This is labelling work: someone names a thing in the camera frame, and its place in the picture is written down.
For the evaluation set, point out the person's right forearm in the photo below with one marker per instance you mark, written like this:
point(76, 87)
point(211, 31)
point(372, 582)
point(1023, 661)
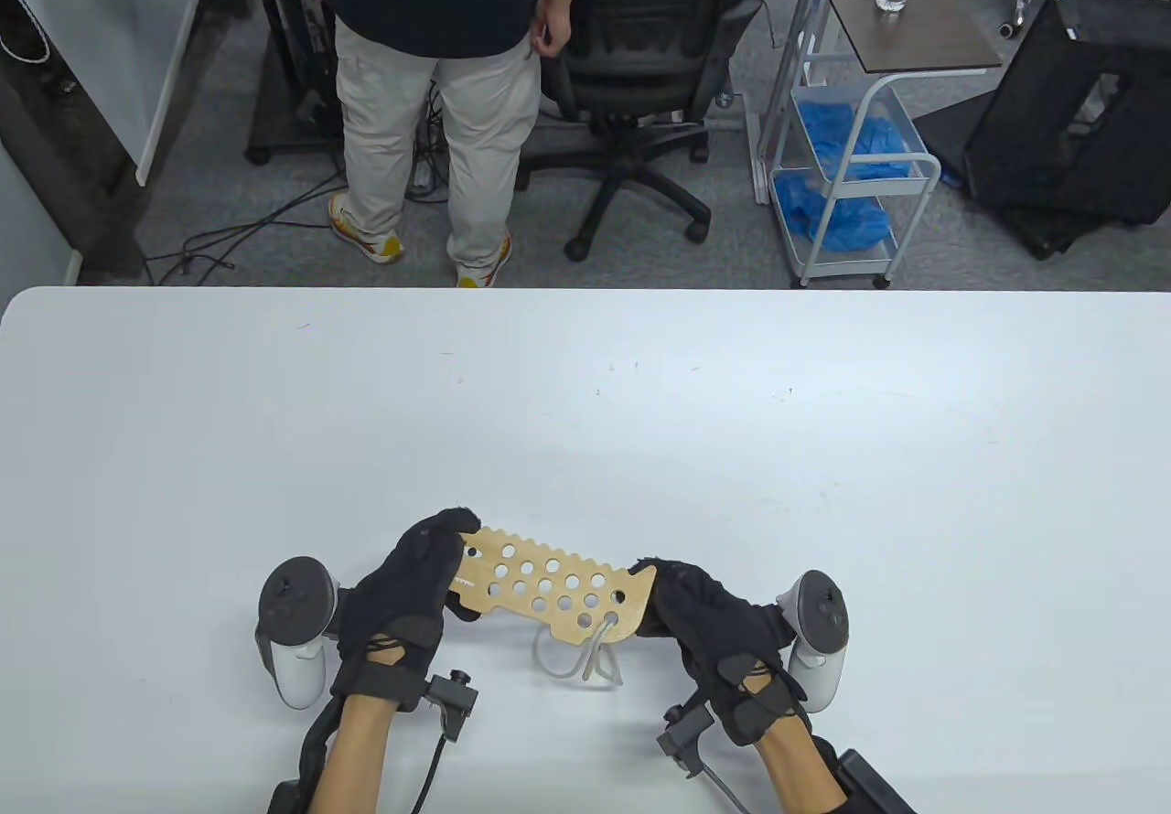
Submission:
point(800, 768)

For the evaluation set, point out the grey white handheld controller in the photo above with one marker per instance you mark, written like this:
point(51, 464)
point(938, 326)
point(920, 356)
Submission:
point(819, 613)
point(293, 604)

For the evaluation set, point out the person's left forearm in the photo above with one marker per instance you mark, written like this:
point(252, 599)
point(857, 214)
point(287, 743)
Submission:
point(352, 759)

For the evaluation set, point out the white panel board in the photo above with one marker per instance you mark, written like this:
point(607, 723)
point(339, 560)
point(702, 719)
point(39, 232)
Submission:
point(110, 27)

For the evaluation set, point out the wooden crocodile lacing toy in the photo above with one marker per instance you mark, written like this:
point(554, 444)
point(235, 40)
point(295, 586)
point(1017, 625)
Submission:
point(639, 602)

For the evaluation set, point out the brown top side table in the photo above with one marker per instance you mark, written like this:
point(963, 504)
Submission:
point(915, 27)

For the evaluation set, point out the black office chair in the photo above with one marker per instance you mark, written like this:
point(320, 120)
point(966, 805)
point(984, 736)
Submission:
point(649, 27)

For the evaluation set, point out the dark wooden desk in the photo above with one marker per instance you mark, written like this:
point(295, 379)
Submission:
point(55, 165)

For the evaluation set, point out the black flat board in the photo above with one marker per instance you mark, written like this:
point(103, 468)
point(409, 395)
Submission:
point(951, 133)

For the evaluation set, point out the grey metal support pole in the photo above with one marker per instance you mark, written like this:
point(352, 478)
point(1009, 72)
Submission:
point(423, 176)

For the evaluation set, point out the white rolling cart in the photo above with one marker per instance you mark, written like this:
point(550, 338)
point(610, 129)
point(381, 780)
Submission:
point(915, 201)

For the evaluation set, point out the person's right hand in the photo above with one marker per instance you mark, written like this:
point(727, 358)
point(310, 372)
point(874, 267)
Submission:
point(723, 631)

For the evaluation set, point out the blue plastic bag pile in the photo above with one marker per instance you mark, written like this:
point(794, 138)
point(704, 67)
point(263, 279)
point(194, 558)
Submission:
point(832, 210)
point(860, 142)

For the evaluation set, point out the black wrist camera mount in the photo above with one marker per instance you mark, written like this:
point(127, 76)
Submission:
point(686, 732)
point(453, 700)

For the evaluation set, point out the person's left hand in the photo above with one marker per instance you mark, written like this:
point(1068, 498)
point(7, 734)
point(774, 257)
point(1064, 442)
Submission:
point(402, 594)

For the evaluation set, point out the black rolling platform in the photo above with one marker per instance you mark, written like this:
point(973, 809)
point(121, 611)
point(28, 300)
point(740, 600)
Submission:
point(274, 133)

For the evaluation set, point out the black mesh frame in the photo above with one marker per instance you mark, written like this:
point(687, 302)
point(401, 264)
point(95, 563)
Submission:
point(1034, 119)

